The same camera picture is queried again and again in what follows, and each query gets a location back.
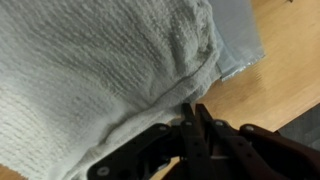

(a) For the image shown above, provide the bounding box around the white cloth towel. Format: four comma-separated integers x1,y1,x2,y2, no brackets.
0,0,224,180

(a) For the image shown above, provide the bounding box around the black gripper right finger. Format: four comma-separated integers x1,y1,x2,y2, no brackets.
195,103,320,180

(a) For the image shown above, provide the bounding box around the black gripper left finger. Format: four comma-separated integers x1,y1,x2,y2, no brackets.
87,102,214,180

